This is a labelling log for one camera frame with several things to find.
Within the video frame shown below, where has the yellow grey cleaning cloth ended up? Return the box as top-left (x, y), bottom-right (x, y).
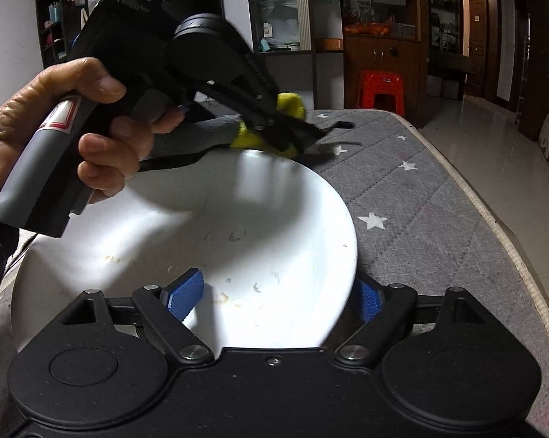
top-left (139, 92), bottom-right (356, 172)

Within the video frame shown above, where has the white shallow bowl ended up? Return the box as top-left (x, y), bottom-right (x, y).
top-left (11, 150), bottom-right (358, 351)

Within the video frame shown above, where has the person left hand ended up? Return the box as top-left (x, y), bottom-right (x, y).
top-left (0, 57), bottom-right (184, 203)

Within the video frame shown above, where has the black left bookshelf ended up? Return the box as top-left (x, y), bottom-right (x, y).
top-left (35, 0), bottom-right (85, 68)

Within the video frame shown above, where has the black glass display shelf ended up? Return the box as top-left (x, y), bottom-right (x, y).
top-left (249, 0), bottom-right (344, 110)

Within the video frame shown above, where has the red plastic stool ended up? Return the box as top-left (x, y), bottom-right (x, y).
top-left (357, 69), bottom-right (405, 117)

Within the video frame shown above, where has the dark wooden cabinet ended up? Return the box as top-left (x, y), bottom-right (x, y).
top-left (340, 0), bottom-right (429, 128)

